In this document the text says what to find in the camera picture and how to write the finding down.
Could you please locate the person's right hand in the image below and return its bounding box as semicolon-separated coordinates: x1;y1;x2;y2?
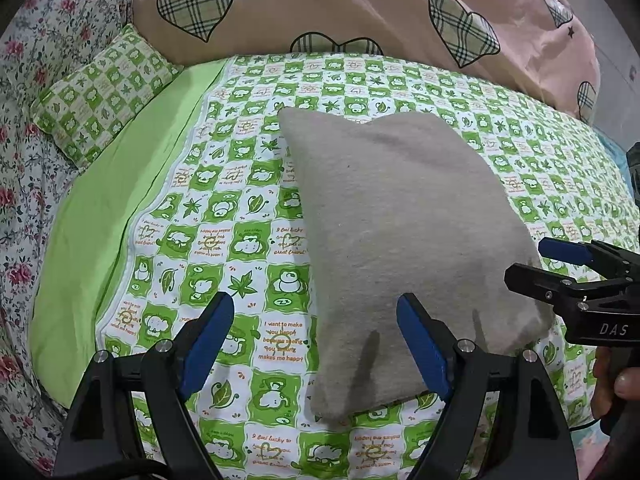
591;347;640;418

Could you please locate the floral quilt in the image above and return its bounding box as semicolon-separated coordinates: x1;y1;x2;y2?
0;0;161;476

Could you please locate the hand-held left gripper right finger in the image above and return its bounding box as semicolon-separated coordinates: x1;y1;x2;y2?
396;293;578;480

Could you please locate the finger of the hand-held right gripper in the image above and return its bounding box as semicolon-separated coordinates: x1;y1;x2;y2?
504;261;589;311
538;237;640;281

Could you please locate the light blue cloth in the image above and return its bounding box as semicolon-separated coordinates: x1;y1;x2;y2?
595;127;632;181

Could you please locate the green patterned pillow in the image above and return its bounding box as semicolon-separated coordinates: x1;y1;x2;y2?
31;23;185;167

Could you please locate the pink duvet with plaid hearts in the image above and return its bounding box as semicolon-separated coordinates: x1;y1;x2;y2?
132;0;601;123

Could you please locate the green patterned bed sheet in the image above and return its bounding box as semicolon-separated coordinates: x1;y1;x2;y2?
27;52;640;480

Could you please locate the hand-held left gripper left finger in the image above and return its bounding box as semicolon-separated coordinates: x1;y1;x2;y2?
52;291;236;480

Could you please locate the beige knit garment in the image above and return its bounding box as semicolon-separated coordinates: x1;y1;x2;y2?
276;106;556;422

